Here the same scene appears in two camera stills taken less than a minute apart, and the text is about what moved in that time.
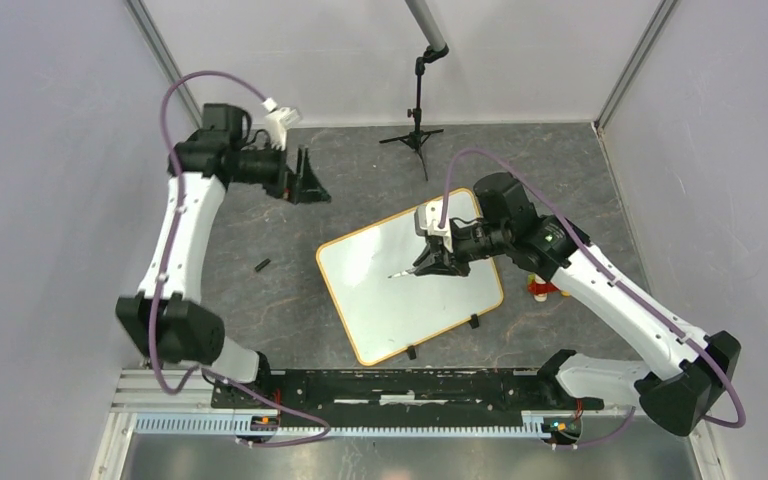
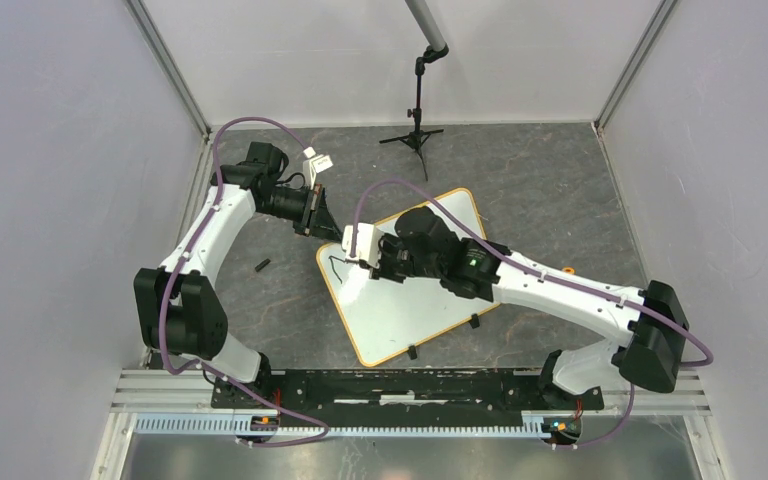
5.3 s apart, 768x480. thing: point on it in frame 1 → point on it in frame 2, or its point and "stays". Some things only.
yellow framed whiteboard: x=382 y=315 stays
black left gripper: x=304 y=187 → x=318 y=220
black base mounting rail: x=399 y=396 stays
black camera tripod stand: x=416 y=138 stays
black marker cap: x=262 y=264 stays
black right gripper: x=436 y=258 → x=383 y=271
